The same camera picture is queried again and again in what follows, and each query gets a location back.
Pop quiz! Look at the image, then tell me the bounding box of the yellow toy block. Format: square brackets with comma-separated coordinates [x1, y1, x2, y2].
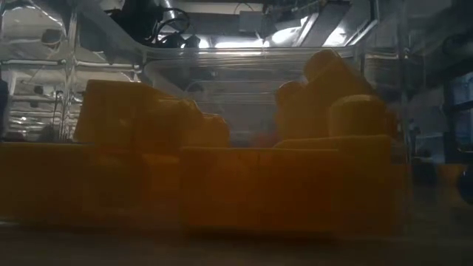
[274, 49, 376, 140]
[0, 142, 184, 226]
[72, 79, 182, 149]

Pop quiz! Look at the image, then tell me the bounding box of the grey ceiling box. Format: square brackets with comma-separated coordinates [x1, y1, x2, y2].
[239, 10, 265, 33]

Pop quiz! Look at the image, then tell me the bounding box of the white storage shelf rack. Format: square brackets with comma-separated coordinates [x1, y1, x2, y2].
[0, 57, 141, 141]

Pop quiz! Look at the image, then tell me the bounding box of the silver ceiling duct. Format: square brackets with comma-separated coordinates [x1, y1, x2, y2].
[160, 0, 182, 23]

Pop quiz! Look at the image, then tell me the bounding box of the yellow block with stud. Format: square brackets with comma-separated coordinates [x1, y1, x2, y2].
[273, 94, 411, 236]

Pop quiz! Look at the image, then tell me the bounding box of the dark round object yellow band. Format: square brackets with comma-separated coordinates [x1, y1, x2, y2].
[41, 28, 63, 46]

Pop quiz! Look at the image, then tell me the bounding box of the yellow wedge block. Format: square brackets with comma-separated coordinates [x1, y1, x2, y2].
[180, 146, 343, 234]

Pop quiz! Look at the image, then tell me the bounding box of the bluish window pane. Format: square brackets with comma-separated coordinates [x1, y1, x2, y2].
[451, 72, 473, 106]

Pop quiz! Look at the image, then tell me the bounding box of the clear plastic bin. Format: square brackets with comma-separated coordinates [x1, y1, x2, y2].
[142, 58, 311, 149]
[0, 0, 418, 266]

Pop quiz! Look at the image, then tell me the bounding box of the long blue toy block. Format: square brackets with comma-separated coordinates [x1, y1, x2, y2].
[457, 168, 473, 206]

